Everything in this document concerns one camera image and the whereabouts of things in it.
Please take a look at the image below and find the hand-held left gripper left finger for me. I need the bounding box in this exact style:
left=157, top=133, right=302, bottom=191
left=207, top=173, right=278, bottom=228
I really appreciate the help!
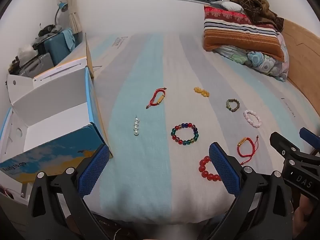
left=26, top=144, right=110, bottom=240

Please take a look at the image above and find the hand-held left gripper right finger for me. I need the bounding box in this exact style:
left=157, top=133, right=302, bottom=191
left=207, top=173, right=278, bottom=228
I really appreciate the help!
left=209, top=142, right=294, bottom=240

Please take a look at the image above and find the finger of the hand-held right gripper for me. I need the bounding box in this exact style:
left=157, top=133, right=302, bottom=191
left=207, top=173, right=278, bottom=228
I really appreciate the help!
left=269, top=131, right=320, bottom=198
left=299, top=127, right=320, bottom=154

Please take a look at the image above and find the red bead bracelet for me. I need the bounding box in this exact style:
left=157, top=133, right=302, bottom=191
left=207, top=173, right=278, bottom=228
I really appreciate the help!
left=198, top=155, right=223, bottom=182

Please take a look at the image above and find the white pearl bracelet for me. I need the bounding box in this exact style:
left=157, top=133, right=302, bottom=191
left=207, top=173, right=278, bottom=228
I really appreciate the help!
left=132, top=116, right=140, bottom=137

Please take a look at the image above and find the brown and green bead bracelet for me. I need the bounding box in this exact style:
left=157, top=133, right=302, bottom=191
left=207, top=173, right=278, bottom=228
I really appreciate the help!
left=226, top=98, right=241, bottom=113

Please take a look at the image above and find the blue and white cardboard box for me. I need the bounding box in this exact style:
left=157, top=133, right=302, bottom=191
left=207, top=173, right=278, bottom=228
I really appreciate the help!
left=0, top=32, right=114, bottom=200

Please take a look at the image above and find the striped blue and grey bedsheet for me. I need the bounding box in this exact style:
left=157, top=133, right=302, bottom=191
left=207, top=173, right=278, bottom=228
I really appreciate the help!
left=82, top=32, right=320, bottom=225

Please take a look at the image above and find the wooden headboard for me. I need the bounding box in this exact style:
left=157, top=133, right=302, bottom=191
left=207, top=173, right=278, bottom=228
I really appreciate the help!
left=281, top=19, right=320, bottom=128

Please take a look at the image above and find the floral quilt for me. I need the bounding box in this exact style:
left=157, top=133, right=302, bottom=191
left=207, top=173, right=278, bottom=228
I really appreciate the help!
left=212, top=32, right=290, bottom=82

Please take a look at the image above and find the striped red and orange pillow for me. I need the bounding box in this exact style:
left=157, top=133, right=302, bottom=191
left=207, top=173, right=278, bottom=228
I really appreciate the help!
left=203, top=5, right=285, bottom=62

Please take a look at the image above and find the grey suitcase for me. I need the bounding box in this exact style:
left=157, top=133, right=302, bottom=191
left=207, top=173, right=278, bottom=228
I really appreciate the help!
left=19, top=52, right=54, bottom=77

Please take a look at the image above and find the blue suitcase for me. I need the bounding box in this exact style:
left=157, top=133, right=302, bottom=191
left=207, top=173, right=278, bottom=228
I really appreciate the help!
left=44, top=29, right=75, bottom=67

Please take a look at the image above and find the brown blanket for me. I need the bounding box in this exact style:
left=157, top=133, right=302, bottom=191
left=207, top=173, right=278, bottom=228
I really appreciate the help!
left=230, top=0, right=285, bottom=33

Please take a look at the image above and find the white plastic bag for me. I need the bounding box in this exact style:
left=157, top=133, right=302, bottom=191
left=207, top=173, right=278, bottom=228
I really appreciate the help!
left=17, top=44, right=38, bottom=58

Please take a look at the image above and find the grey pillow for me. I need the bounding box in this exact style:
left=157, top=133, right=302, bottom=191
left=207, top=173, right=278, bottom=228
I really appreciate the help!
left=212, top=0, right=244, bottom=12

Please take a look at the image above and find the black bag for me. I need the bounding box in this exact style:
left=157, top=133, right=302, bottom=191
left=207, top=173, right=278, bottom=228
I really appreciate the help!
left=37, top=24, right=63, bottom=37

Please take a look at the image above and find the beige curtain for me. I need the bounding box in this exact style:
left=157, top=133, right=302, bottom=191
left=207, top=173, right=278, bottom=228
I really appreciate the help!
left=62, top=0, right=83, bottom=34

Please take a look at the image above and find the blue desk lamp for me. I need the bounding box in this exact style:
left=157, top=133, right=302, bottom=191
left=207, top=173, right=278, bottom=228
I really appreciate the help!
left=54, top=1, right=68, bottom=28

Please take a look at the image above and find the red cord bracelet gold charm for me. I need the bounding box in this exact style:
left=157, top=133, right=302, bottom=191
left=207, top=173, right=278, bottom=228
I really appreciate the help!
left=237, top=135, right=260, bottom=165

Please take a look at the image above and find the pale pink bead bracelet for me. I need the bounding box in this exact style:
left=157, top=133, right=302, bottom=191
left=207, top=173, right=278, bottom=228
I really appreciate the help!
left=243, top=109, right=262, bottom=128

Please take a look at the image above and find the multicoloured glass bead bracelet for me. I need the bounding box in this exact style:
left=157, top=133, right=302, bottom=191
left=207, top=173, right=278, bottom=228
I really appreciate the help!
left=171, top=122, right=200, bottom=146

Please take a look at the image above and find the yellow bead bracelet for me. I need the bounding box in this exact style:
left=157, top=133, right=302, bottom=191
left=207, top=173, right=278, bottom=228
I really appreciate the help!
left=194, top=87, right=210, bottom=98

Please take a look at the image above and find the red cord bracelet gold tube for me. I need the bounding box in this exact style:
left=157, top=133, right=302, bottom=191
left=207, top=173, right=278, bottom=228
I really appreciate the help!
left=146, top=87, right=167, bottom=110

